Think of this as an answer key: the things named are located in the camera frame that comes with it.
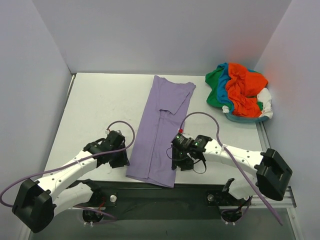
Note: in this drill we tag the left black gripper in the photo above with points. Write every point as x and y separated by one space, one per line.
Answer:
121 157

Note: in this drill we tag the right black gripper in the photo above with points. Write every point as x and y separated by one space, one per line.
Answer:
180 161

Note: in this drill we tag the purple t shirt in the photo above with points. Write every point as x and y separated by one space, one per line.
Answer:
167 105

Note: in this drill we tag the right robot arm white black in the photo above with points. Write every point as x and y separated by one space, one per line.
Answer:
265 173

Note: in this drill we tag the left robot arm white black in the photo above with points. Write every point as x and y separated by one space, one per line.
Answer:
38 202

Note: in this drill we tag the teal laundry basket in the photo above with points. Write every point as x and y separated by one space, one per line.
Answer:
245 120

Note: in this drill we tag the green t shirt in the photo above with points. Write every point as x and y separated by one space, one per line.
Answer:
212 79

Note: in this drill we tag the blue t shirt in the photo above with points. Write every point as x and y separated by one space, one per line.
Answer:
222 94

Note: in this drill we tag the orange t shirt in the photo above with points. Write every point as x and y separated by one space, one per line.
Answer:
242 90

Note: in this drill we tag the white t shirt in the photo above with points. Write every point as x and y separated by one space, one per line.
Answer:
263 97

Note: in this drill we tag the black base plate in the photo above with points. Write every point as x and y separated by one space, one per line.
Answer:
144 201

